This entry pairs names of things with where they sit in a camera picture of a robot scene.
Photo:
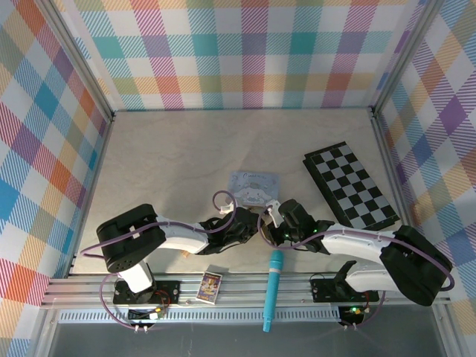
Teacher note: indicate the small colourful card box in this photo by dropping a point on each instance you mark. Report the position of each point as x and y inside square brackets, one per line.
[208, 287]

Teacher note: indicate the pale blue cartoon dog box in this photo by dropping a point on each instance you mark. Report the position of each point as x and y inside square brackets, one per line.
[253, 187]

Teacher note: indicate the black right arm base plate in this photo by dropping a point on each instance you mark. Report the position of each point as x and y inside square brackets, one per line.
[323, 290]

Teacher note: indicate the aluminium frame corner post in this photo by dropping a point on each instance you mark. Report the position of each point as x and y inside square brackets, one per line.
[78, 59]
[405, 56]

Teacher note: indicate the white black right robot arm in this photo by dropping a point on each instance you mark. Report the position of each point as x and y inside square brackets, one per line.
[405, 260]

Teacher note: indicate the small tan wooden piece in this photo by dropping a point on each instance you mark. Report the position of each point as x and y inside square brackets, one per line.
[184, 254]

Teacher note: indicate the teal cylindrical tool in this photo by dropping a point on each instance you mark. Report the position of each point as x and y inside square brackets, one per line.
[273, 286]

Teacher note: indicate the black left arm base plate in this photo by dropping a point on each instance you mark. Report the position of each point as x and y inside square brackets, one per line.
[167, 292]

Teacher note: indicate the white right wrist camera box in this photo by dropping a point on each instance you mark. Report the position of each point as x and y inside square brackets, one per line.
[275, 213]

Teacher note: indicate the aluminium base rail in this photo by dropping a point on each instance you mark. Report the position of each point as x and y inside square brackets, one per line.
[245, 290]

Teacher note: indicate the black white folding chessboard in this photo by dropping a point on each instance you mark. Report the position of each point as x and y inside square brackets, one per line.
[351, 186]

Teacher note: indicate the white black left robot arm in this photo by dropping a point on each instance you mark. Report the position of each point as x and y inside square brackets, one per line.
[130, 238]

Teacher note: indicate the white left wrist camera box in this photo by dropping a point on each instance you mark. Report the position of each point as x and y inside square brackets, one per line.
[225, 208]

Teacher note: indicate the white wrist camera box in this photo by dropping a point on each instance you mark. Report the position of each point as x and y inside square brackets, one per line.
[275, 213]
[225, 208]

